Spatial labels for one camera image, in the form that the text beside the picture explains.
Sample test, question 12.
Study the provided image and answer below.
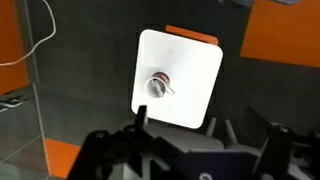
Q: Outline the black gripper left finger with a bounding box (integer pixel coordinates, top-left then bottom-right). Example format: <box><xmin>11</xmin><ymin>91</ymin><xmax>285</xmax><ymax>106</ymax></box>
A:
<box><xmin>135</xmin><ymin>105</ymin><xmax>148</xmax><ymax>129</ymax></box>

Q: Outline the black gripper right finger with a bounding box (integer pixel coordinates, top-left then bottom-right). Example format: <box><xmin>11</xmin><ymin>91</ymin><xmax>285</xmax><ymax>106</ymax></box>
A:
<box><xmin>206</xmin><ymin>117</ymin><xmax>217</xmax><ymax>137</ymax></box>

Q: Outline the red mug white interior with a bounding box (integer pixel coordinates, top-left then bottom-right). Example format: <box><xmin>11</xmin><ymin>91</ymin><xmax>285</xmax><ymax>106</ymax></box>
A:
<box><xmin>145</xmin><ymin>72</ymin><xmax>175</xmax><ymax>98</ymax></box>

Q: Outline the white square side table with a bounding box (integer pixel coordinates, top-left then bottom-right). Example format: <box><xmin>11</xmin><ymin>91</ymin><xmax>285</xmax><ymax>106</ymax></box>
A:
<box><xmin>131</xmin><ymin>29</ymin><xmax>223</xmax><ymax>129</ymax></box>

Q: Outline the orange metal table base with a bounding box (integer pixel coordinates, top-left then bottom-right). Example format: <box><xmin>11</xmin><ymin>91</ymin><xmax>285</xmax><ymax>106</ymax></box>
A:
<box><xmin>165</xmin><ymin>25</ymin><xmax>219</xmax><ymax>45</ymax></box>

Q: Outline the white cable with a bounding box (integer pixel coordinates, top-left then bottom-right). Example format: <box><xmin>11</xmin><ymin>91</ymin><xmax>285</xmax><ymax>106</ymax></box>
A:
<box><xmin>0</xmin><ymin>0</ymin><xmax>57</xmax><ymax>67</ymax></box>

